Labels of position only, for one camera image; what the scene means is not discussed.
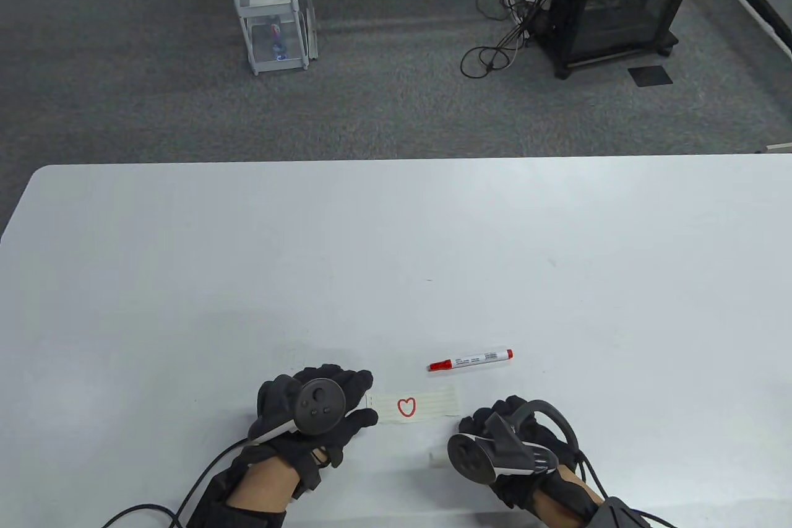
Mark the black left forearm sleeve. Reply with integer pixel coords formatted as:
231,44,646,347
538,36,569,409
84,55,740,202
184,456,286,528

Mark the red and white whiteboard marker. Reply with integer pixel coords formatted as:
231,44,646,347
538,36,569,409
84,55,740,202
426,348,515,373

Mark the person's left forearm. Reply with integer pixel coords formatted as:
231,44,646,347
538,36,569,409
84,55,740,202
225,457,305,514

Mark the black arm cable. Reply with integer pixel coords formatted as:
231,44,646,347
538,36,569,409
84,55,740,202
101,437,249,528
574,452,674,528

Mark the dark grey left hand controller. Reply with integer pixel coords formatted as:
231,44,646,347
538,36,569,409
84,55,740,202
247,378,348,446

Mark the lined paper strip heart outline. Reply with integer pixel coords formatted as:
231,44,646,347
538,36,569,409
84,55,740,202
364,384,461,425

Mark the black square floor plate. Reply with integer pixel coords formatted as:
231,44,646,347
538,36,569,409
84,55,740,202
627,65,674,88

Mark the person's right forearm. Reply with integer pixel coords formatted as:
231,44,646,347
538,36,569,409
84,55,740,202
533,481,608,528

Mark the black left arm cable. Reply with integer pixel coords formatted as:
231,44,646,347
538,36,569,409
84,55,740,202
101,437,249,528

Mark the grey white right hand controller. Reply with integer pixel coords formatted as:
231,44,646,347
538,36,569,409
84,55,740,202
446,399,580,486

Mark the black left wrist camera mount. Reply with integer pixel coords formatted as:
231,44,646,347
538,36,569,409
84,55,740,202
290,446,333,496

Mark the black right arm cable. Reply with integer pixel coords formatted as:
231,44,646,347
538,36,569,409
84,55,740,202
574,452,674,528

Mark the black right forearm tracker box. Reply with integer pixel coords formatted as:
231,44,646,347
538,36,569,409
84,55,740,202
588,495,650,528

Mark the white wire trolley cart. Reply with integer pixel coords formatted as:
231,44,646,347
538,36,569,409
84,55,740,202
220,0,320,76

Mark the tangle of black floor cables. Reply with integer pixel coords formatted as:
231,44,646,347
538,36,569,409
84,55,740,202
460,0,561,81

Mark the white floor rail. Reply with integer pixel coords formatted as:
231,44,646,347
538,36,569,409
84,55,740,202
702,0,792,59

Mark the person's left hand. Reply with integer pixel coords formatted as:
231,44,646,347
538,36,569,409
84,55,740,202
247,363,380,496

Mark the person's right hand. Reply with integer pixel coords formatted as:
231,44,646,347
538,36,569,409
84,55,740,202
457,395,590,511

